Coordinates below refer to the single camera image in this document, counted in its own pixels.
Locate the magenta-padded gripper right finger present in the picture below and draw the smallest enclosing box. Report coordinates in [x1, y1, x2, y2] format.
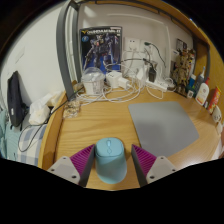
[130, 143, 178, 188]

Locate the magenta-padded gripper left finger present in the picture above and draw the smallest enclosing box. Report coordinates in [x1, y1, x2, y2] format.
[46, 143, 97, 188]

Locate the light blue computer mouse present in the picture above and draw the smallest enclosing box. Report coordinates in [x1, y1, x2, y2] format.
[94, 137, 128, 185]

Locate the grey mouse pad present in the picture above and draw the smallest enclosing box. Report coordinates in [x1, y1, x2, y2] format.
[128, 101, 200, 158]

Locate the plaid bedding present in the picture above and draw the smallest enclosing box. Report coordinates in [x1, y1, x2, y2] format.
[0, 109, 48, 167]

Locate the white mug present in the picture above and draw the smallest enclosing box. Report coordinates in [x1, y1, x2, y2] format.
[211, 104, 223, 124]

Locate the white power strip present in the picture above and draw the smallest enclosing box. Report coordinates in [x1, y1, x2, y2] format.
[145, 78, 168, 93]

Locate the black backpack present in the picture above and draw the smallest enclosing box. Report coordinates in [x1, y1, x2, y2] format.
[6, 70, 29, 128]

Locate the white red-capped lotion bottle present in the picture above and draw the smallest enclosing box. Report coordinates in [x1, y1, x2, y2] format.
[194, 77, 211, 107]

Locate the blue bottle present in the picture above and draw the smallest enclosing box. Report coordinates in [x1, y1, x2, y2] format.
[186, 73, 198, 94]

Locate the clear domed plastic container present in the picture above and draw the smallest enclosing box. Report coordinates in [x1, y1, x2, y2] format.
[81, 66, 106, 96]

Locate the black power adapter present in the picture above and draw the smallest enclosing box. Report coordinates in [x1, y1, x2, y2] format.
[148, 66, 157, 83]

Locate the dark spray bottle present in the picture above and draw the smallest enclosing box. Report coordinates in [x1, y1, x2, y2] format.
[194, 65, 207, 94]

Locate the white charger block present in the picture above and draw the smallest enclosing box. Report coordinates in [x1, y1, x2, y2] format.
[105, 70, 123, 89]

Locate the tan toy figure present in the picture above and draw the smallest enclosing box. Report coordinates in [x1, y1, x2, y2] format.
[171, 48, 196, 94]

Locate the robot model kit box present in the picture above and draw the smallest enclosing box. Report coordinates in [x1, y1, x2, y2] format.
[79, 25, 124, 76]

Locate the white cable tangle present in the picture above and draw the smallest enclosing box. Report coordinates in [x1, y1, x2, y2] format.
[74, 49, 176, 104]

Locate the white wall box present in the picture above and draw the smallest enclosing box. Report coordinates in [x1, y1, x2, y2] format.
[170, 49, 181, 63]

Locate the grey metal desk frame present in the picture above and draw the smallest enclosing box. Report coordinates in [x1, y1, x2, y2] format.
[55, 0, 211, 101]

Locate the white wall socket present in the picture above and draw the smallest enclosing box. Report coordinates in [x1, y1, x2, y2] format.
[139, 39, 155, 55]
[124, 36, 141, 53]

